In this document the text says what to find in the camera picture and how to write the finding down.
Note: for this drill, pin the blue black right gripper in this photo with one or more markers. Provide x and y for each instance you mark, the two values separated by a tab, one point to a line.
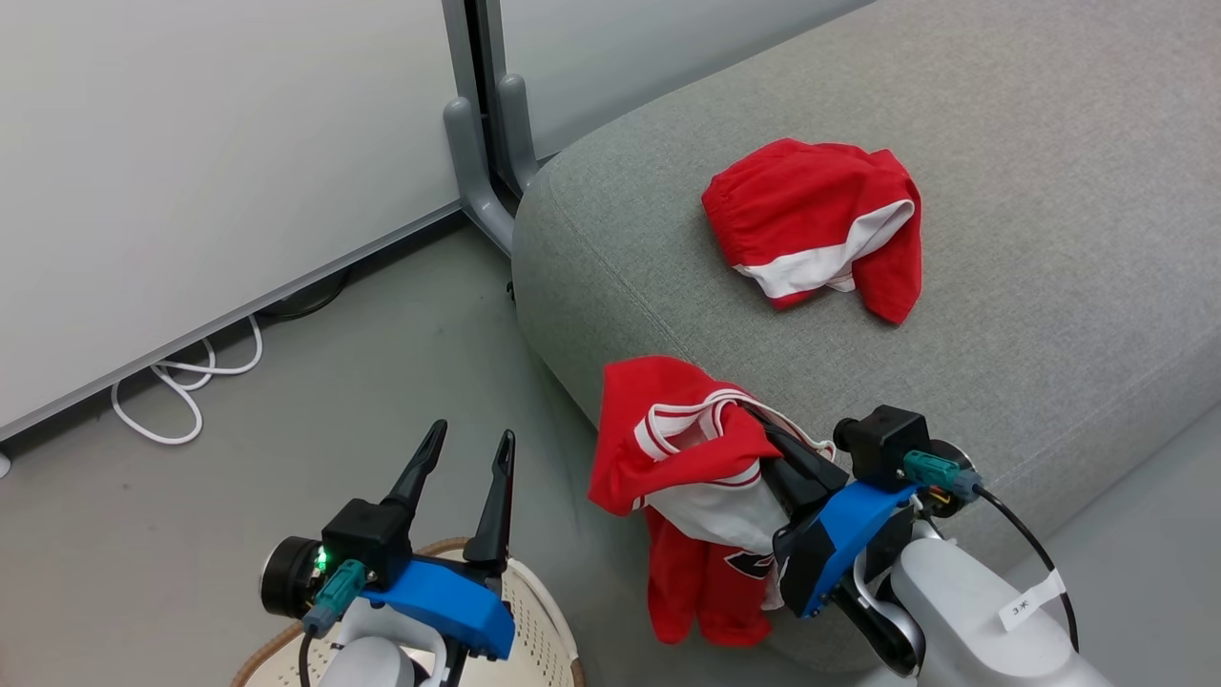
849	534

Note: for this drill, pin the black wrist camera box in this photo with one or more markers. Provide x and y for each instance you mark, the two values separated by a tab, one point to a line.
882	444
367	539

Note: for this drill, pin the narrow white partition panel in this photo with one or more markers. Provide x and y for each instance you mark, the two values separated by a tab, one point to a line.
620	57

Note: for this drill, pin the grey partition foot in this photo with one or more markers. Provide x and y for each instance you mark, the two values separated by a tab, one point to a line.
472	181
517	134

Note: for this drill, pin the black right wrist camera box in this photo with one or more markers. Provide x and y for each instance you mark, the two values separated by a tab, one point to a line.
882	444

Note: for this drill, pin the red shorts with white stripe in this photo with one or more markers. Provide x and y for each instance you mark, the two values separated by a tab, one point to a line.
792	200

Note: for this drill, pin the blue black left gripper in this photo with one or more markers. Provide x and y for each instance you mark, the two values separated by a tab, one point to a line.
448	606

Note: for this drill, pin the white paper label tag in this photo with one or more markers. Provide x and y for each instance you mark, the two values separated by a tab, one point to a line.
1030	601

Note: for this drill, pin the wide white partition panel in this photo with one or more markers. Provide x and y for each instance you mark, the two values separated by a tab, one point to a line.
191	143

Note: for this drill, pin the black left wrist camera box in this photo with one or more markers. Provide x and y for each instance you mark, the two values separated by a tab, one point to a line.
367	539

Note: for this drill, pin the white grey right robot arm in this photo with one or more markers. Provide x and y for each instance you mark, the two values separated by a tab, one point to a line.
963	620

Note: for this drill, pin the cream perforated laundry basket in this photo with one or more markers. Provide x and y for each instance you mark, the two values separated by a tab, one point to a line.
539	620

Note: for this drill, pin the grey fabric sofa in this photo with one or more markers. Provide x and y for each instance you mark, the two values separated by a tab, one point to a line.
1049	334

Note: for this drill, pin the red and white jersey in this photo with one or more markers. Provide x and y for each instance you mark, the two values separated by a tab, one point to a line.
668	420

